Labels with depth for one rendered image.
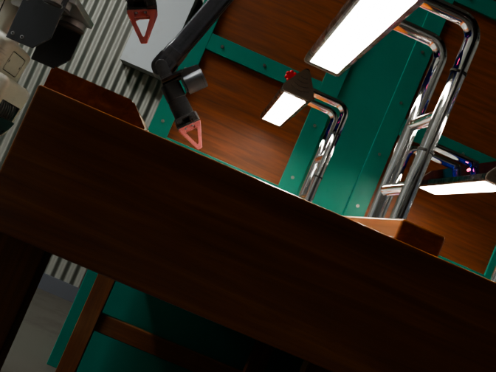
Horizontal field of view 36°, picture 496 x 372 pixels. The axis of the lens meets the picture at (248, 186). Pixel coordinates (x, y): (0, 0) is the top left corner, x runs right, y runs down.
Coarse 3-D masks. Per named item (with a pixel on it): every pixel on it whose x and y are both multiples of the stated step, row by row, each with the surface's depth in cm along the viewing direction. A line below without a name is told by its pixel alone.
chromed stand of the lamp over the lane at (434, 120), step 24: (432, 0) 115; (408, 24) 130; (432, 48) 131; (432, 72) 130; (456, 72) 115; (456, 96) 116; (408, 120) 130; (432, 120) 115; (408, 144) 130; (432, 144) 114; (384, 192) 127; (408, 192) 114
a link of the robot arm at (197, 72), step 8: (160, 64) 216; (160, 72) 216; (168, 72) 216; (176, 72) 217; (184, 72) 218; (192, 72) 218; (200, 72) 217; (184, 80) 217; (192, 80) 217; (200, 80) 217; (192, 88) 217; (200, 88) 219
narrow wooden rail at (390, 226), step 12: (348, 216) 115; (372, 228) 97; (384, 228) 92; (396, 228) 86; (408, 228) 86; (420, 228) 86; (408, 240) 86; (420, 240) 86; (432, 240) 86; (444, 240) 86; (432, 252) 86
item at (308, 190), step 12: (324, 96) 211; (324, 108) 227; (336, 120) 227; (336, 132) 212; (324, 144) 227; (336, 144) 212; (324, 156) 212; (312, 168) 226; (324, 168) 212; (312, 180) 212; (300, 192) 226; (312, 192) 210
